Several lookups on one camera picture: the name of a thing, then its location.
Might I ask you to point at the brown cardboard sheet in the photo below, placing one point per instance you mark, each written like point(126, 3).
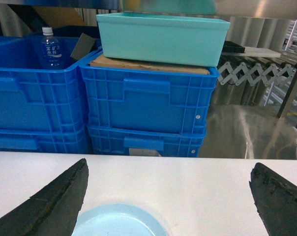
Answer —
point(102, 61)

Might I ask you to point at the clear water bottle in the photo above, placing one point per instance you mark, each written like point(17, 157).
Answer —
point(52, 50)

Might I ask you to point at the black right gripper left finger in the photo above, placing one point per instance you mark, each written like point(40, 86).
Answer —
point(53, 210)

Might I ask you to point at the blue crate under teal tub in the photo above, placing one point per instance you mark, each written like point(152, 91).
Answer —
point(144, 100)

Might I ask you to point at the lower blue crate middle stack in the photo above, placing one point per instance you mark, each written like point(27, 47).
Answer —
point(46, 142)

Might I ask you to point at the blue crate with bottle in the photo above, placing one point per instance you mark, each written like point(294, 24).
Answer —
point(37, 99)

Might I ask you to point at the expandable roller conveyor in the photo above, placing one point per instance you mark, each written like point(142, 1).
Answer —
point(275, 34)

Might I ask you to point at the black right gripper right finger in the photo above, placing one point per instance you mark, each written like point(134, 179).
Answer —
point(275, 199)

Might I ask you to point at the white board on conveyor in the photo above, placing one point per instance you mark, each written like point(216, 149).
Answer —
point(251, 52)

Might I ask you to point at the lower blue crate right stack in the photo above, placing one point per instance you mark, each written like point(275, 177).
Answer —
point(115, 141)

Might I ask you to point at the blue crate stack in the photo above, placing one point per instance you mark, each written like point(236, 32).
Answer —
point(46, 142)
point(115, 141)

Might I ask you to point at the black box in crate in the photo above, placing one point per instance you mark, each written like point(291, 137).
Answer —
point(83, 47)

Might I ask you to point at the teal plastic tub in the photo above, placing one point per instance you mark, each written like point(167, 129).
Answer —
point(162, 38)

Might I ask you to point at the light blue round plate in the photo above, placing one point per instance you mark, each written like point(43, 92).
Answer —
point(118, 220)

